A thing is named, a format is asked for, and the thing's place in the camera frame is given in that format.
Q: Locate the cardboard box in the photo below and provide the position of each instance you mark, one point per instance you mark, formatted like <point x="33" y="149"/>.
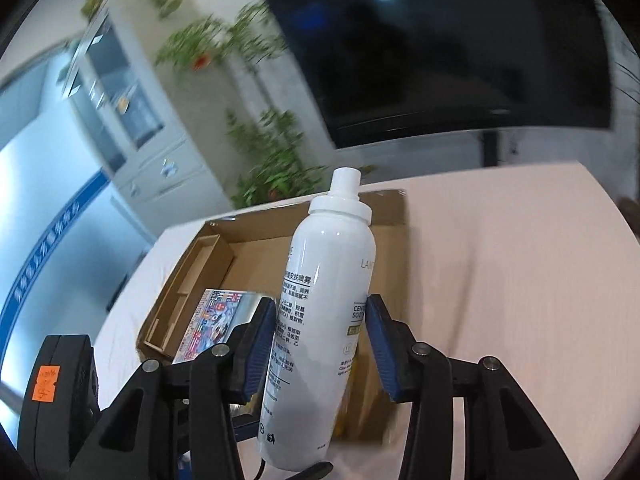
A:
<point x="260" y="240"/>

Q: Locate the grey glass door cabinet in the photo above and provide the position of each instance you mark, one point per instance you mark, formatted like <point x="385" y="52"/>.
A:
<point x="145" y="120"/>

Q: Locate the white spray bottle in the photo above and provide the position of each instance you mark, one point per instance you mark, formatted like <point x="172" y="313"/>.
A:
<point x="325" y="270"/>

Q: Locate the black flat screen television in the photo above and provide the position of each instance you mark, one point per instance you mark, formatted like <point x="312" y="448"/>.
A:
<point x="440" y="45"/>

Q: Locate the black television stand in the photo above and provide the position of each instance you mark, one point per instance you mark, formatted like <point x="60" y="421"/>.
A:
<point x="490" y="147"/>

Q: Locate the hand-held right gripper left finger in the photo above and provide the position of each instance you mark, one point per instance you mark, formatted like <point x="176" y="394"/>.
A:
<point x="260" y="355"/>

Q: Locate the tall green potted plant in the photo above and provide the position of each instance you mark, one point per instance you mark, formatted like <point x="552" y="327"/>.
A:
<point x="270" y="160"/>

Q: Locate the glass partition with blue band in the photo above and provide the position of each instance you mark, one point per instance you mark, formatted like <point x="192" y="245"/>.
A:
<point x="45" y="200"/>

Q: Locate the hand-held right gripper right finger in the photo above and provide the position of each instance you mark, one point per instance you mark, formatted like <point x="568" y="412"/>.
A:
<point x="382" y="355"/>

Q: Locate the spiky leafed potted plant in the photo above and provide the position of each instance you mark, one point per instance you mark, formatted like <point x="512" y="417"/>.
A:
<point x="627" y="75"/>

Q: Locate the colourful printed toy box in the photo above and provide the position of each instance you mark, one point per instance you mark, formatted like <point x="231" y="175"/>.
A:
<point x="215" y="320"/>

